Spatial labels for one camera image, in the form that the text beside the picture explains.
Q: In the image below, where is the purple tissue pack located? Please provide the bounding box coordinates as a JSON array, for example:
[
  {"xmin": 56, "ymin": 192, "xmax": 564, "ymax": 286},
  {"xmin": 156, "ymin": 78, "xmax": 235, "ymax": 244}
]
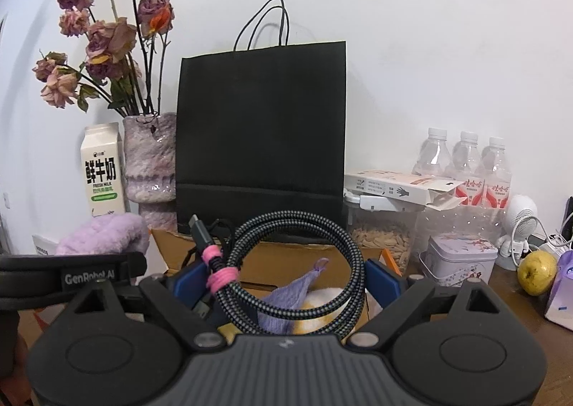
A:
[{"xmin": 544, "ymin": 249, "xmax": 573, "ymax": 330}]

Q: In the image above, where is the braided charging cable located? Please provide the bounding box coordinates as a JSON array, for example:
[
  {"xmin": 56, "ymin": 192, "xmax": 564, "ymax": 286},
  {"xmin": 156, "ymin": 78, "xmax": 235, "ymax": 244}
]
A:
[{"xmin": 188, "ymin": 209, "xmax": 365, "ymax": 337}]

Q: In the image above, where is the red cardboard box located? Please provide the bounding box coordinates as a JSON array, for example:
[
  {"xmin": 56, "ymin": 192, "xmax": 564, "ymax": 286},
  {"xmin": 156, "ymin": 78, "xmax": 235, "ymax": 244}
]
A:
[{"xmin": 150, "ymin": 229, "xmax": 404, "ymax": 330}]

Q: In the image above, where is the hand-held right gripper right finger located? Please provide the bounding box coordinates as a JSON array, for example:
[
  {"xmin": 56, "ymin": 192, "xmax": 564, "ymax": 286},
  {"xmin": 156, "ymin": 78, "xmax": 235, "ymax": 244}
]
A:
[{"xmin": 347, "ymin": 257, "xmax": 505, "ymax": 349}]

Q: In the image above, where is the purple cloth pad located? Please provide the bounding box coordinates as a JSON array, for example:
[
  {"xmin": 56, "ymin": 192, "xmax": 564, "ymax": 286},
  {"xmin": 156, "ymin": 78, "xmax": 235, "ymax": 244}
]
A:
[{"xmin": 257, "ymin": 258, "xmax": 345, "ymax": 335}]

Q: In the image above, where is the clear water bottle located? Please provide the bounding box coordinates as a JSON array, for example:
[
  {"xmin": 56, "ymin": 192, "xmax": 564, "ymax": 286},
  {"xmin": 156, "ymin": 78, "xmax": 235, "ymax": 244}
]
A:
[
  {"xmin": 481, "ymin": 136, "xmax": 513, "ymax": 210},
  {"xmin": 412, "ymin": 127, "xmax": 451, "ymax": 178},
  {"xmin": 450, "ymin": 131, "xmax": 484, "ymax": 206}
]

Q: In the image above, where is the white board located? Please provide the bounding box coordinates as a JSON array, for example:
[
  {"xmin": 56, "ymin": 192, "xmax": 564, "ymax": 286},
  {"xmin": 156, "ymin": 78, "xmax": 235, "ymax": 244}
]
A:
[{"xmin": 31, "ymin": 233, "xmax": 61, "ymax": 255}]

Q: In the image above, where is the clear seed container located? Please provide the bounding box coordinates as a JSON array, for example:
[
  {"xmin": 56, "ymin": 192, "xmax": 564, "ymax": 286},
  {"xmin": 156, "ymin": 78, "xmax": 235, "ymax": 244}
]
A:
[{"xmin": 344, "ymin": 193, "xmax": 422, "ymax": 277}]

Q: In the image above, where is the purple glass vase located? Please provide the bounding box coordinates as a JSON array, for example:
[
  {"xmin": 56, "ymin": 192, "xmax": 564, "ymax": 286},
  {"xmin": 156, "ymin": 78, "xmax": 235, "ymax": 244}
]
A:
[{"xmin": 123, "ymin": 112, "xmax": 178, "ymax": 232}]

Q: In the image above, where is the small white fan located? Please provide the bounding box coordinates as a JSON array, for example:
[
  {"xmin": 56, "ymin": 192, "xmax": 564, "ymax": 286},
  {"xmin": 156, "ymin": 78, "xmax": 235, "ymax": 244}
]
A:
[{"xmin": 495, "ymin": 194, "xmax": 539, "ymax": 271}]

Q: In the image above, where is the black paper bag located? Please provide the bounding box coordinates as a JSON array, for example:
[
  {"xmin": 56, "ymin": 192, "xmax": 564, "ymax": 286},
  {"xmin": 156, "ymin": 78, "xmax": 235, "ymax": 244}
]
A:
[{"xmin": 175, "ymin": 0, "xmax": 347, "ymax": 239}]

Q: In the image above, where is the white charger with cable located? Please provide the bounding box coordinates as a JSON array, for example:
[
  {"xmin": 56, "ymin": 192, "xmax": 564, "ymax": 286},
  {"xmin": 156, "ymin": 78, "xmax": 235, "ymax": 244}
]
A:
[{"xmin": 537, "ymin": 231, "xmax": 573, "ymax": 255}]

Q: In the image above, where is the yellow green fruit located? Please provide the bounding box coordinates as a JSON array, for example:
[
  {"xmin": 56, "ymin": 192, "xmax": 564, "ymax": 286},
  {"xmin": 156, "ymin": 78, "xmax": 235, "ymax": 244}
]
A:
[{"xmin": 518, "ymin": 251, "xmax": 558, "ymax": 296}]

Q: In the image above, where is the white tin box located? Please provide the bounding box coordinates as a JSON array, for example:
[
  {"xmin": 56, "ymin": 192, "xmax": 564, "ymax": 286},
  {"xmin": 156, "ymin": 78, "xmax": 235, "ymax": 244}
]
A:
[{"xmin": 418, "ymin": 233, "xmax": 499, "ymax": 288}]

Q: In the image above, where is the white green milk carton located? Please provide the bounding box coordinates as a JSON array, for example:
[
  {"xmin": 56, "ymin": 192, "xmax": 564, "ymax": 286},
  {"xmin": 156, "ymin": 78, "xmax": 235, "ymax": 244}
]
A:
[{"xmin": 81, "ymin": 122, "xmax": 127, "ymax": 216}]

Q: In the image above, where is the dried rose bouquet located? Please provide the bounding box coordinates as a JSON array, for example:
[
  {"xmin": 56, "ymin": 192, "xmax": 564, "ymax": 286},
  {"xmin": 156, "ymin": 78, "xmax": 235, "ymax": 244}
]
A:
[{"xmin": 32, "ymin": 0, "xmax": 175, "ymax": 118}]

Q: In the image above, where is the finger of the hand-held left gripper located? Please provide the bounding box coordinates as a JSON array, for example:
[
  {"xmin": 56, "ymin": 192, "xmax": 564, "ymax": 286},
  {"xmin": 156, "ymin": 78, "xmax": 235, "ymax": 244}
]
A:
[{"xmin": 119, "ymin": 251, "xmax": 149, "ymax": 290}]

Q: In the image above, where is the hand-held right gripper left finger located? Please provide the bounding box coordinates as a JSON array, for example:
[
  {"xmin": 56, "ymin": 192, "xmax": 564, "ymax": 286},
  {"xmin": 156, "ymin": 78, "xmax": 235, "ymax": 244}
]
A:
[{"xmin": 67, "ymin": 261, "xmax": 225, "ymax": 351}]

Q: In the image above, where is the white flat carton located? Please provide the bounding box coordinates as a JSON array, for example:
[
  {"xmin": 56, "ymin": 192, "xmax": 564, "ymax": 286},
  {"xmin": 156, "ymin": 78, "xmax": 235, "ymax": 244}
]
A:
[{"xmin": 344, "ymin": 169, "xmax": 466, "ymax": 211}]

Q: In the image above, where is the purple fluffy towel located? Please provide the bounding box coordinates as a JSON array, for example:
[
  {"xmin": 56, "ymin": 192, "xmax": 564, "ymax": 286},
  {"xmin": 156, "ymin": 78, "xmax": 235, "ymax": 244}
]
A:
[{"xmin": 54, "ymin": 213, "xmax": 150, "ymax": 256}]

